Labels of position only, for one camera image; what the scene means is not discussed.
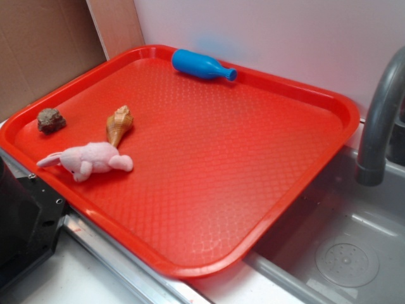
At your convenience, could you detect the red plastic serving tray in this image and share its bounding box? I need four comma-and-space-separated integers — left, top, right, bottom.
1, 46, 359, 279

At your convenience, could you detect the grey-brown rock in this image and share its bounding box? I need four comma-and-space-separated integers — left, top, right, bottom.
37, 108, 67, 135

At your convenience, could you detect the tan conch seashell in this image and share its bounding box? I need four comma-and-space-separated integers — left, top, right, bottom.
106, 105, 134, 148

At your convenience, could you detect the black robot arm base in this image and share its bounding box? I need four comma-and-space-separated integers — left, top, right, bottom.
1, 160, 66, 291

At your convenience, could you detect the grey curved toy faucet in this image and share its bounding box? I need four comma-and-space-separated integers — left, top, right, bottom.
355, 47, 404, 186

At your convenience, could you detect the brown cardboard panel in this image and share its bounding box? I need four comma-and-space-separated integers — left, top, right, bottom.
1, 1, 144, 120

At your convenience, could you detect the pink plush bunny toy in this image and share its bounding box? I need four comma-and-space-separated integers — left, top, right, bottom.
37, 142, 134, 182

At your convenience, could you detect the grey plastic toy sink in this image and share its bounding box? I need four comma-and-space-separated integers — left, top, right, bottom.
245, 148, 404, 303

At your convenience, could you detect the blue plastic toy bottle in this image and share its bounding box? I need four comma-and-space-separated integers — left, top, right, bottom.
171, 49, 237, 81

